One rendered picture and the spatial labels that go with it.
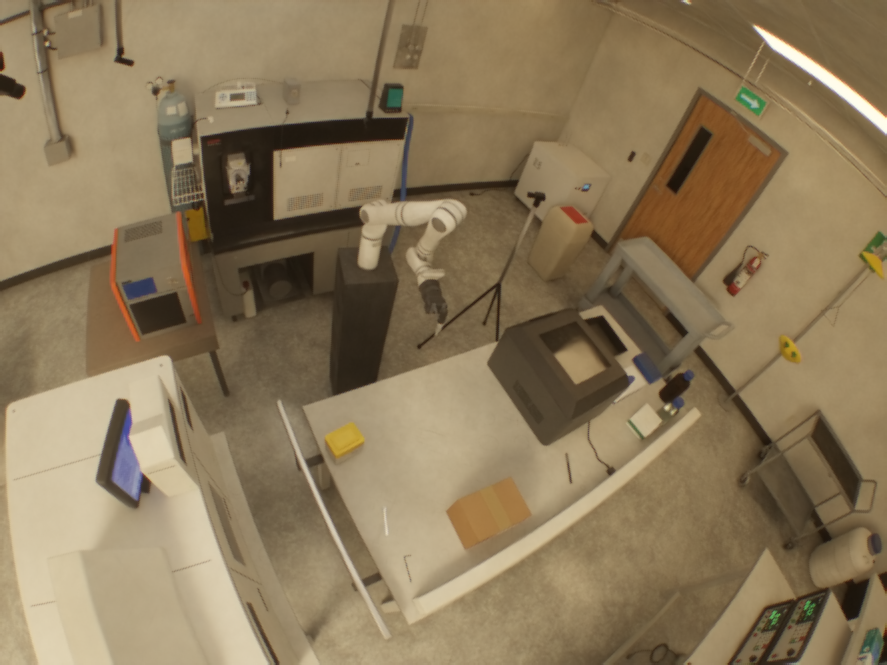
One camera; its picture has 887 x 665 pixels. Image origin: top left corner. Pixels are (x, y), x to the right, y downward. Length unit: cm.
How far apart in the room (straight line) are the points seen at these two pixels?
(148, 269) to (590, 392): 191
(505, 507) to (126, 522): 114
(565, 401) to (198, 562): 132
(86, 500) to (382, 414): 112
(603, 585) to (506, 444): 145
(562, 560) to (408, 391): 155
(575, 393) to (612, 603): 167
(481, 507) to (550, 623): 138
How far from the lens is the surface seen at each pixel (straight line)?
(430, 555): 152
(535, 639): 263
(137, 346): 225
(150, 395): 93
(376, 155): 261
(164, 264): 196
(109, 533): 107
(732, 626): 229
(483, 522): 143
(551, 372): 165
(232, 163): 229
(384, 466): 158
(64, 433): 122
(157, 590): 95
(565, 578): 274
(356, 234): 282
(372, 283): 182
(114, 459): 91
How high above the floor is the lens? 237
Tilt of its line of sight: 48 degrees down
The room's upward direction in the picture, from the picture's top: 21 degrees clockwise
